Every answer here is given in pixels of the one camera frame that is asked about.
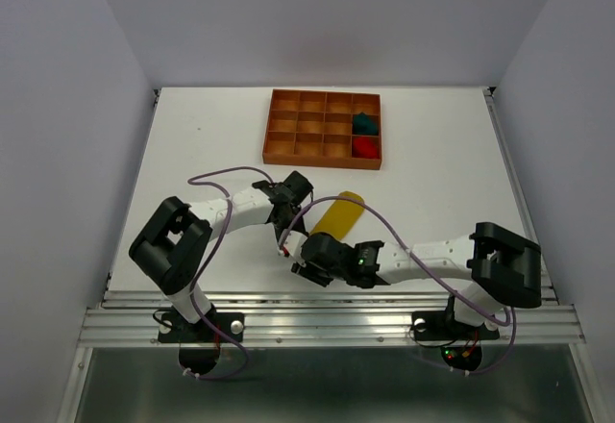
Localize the yellow sock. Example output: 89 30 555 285
310 191 364 240

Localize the orange compartment tray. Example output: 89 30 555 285
262 88 383 170

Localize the red sock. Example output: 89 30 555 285
352 137 380 160

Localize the dark green sock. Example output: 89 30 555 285
352 112 379 136

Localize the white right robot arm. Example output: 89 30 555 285
281 222 542 339

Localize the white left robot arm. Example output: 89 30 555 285
129 171 313 340

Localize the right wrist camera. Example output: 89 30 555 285
278 231 308 261

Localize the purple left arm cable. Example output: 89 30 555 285
186 166 275 382

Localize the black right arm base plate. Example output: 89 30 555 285
410 311 500 343

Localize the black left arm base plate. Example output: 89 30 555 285
152 309 245 344

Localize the aluminium mounting rail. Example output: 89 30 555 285
79 290 588 347

